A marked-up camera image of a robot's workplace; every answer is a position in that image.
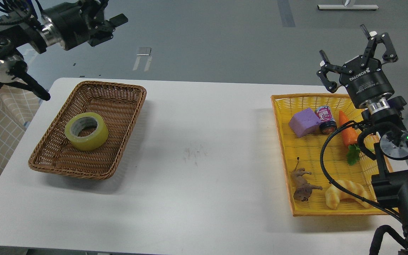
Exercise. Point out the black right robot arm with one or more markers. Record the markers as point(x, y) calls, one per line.
point(383, 138)

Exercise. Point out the orange toy carrot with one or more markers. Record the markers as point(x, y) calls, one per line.
point(349, 138)

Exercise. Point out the yellow tape roll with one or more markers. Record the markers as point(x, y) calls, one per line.
point(86, 131)

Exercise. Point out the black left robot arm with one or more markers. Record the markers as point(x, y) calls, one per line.
point(20, 25)

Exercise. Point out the yellow plastic basket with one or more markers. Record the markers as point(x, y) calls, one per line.
point(304, 153)

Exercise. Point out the brown toy lion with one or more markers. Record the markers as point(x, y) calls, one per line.
point(304, 189)

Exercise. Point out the brown wicker basket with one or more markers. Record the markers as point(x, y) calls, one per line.
point(118, 104)

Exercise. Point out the small pink can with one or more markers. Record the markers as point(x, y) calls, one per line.
point(328, 124)

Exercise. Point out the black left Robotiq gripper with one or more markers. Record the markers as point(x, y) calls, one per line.
point(70, 24)

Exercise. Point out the purple foam block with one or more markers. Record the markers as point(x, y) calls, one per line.
point(304, 122)

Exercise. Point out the white stand base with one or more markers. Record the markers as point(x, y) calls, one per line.
point(348, 7)

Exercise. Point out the toy croissant bread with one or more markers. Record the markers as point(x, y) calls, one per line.
point(333, 195)

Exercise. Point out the beige checkered cloth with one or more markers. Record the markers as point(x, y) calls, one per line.
point(17, 109)

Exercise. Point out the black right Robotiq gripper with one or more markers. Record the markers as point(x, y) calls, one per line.
point(367, 81)

